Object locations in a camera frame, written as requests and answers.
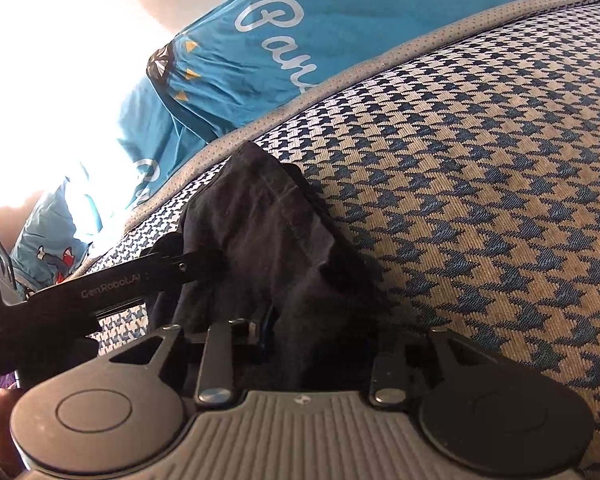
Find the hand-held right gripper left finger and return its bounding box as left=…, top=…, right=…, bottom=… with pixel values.
left=104, top=309, right=277, bottom=408

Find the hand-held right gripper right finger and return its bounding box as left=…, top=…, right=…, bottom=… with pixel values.
left=369, top=326, right=505, bottom=407

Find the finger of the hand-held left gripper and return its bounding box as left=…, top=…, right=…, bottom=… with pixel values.
left=142, top=233, right=229, bottom=283

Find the black t-shirt red print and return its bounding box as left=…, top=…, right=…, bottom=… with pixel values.
left=147, top=140, right=397, bottom=394

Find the person's left hand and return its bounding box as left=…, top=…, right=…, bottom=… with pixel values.
left=0, top=387, right=26, bottom=479

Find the houndstooth covered sofa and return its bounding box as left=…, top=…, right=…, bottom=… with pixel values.
left=85, top=0, right=600, bottom=480

